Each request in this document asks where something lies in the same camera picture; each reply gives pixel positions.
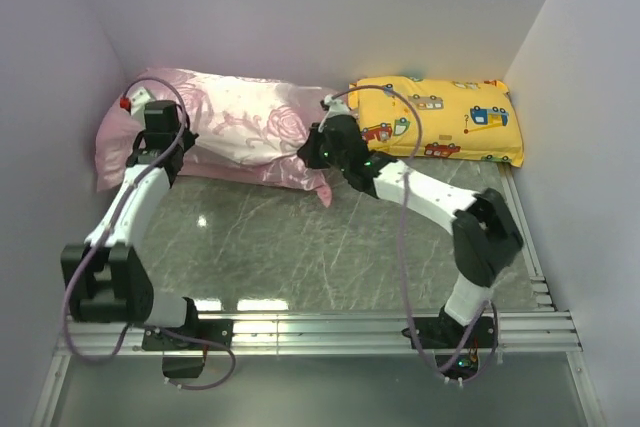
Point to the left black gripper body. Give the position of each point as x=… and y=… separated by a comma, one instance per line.
x=186, y=137

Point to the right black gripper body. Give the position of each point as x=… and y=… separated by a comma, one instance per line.
x=328, y=157

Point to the pink pillowcase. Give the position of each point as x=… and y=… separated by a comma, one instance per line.
x=248, y=129

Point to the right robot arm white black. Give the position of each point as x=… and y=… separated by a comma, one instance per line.
x=485, y=236

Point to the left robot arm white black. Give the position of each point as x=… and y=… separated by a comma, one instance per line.
x=104, y=276

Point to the yellow cartoon car pillow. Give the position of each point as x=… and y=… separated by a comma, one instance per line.
x=448, y=119

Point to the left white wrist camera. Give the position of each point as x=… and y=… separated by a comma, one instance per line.
x=135, y=103

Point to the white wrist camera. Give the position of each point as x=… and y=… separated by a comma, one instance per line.
x=135, y=103
x=334, y=106

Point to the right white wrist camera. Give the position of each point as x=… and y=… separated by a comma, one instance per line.
x=334, y=106

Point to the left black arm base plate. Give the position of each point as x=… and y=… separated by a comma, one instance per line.
x=185, y=350

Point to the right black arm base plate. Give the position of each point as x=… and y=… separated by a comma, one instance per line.
x=442, y=333

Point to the aluminium rail frame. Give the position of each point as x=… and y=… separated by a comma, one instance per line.
x=308, y=297

